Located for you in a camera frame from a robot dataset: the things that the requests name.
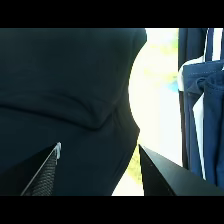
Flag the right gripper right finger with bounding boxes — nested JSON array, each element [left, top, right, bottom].
[[138, 143, 224, 197]]

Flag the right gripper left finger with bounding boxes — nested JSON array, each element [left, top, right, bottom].
[[0, 141, 63, 197]]

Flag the blue jeans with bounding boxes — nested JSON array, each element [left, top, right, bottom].
[[181, 59, 224, 190]]

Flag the black garment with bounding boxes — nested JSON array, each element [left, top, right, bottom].
[[0, 27, 148, 197]]

